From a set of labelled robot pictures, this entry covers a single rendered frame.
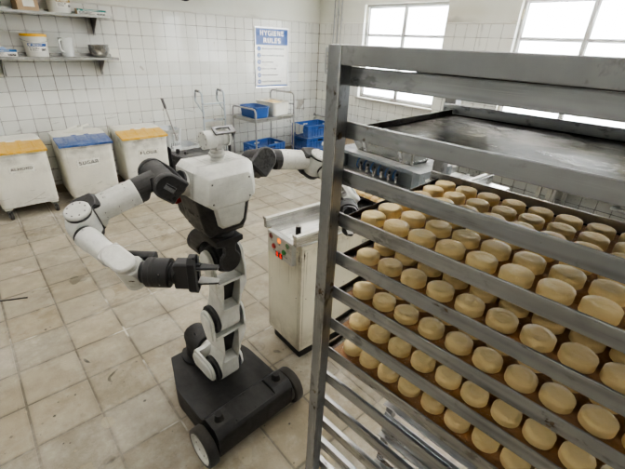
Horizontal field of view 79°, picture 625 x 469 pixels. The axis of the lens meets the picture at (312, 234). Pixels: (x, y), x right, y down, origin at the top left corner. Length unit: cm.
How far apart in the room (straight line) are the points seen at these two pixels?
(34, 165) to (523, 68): 474
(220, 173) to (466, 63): 105
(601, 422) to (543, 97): 49
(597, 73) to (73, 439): 243
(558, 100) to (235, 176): 113
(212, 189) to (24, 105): 423
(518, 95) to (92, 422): 236
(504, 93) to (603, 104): 11
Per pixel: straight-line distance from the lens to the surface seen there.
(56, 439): 250
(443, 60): 58
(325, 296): 84
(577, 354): 71
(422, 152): 63
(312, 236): 206
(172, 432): 231
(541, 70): 53
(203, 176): 142
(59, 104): 554
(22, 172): 495
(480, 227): 61
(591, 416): 76
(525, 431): 82
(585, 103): 55
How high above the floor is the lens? 182
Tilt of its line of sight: 27 degrees down
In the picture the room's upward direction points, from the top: 3 degrees clockwise
